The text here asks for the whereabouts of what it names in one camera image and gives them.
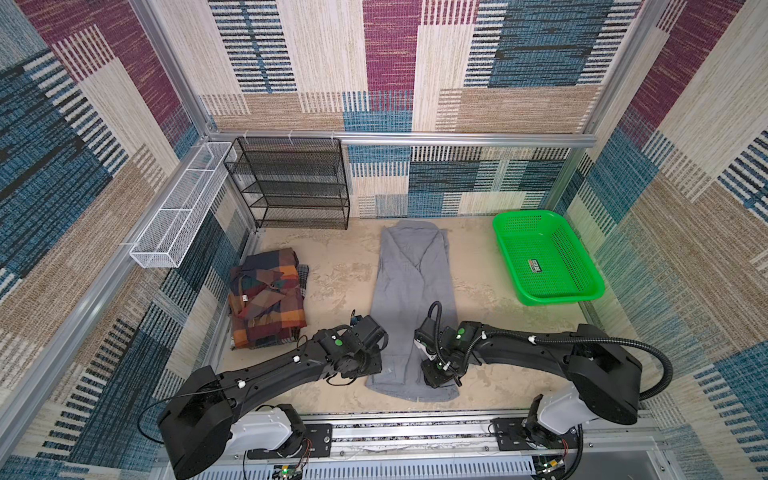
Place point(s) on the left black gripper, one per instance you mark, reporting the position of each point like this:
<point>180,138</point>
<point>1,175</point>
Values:
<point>376,364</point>

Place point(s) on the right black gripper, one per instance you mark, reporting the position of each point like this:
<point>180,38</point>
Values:
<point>435,380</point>

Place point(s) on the grey long sleeve shirt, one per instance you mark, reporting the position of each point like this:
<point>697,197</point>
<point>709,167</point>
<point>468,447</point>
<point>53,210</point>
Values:
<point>413,272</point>

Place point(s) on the green plastic basket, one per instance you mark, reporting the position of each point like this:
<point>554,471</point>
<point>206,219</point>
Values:
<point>546,261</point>

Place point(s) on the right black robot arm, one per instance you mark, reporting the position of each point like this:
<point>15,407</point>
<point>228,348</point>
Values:
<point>603,378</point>

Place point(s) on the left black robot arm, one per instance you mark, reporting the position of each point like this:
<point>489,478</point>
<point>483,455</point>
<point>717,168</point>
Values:
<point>214,414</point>

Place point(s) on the dark checked folded shirt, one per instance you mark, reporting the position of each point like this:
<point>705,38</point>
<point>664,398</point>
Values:
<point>303,272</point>

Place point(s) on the folded plaid flannel shirt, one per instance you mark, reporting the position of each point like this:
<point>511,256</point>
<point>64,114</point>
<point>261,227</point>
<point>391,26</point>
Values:
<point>266,306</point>

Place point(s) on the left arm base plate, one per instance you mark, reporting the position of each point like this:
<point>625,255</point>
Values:
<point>317,438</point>

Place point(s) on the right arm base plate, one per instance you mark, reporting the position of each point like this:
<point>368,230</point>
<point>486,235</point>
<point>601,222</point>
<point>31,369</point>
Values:
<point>518,434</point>

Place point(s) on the aluminium front rail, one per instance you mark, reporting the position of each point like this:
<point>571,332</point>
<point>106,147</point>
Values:
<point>454,433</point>

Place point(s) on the aluminium rail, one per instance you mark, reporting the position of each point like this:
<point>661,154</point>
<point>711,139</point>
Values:
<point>421,139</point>
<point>454,433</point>

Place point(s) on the black wire shelf rack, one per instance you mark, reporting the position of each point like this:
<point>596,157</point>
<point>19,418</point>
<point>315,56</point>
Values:
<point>291,182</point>

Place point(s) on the aluminium back rail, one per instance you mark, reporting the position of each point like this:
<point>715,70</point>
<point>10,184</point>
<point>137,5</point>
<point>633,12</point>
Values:
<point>421,139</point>

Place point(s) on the white wire mesh tray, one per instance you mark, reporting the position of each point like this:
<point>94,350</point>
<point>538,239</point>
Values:
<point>165,241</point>

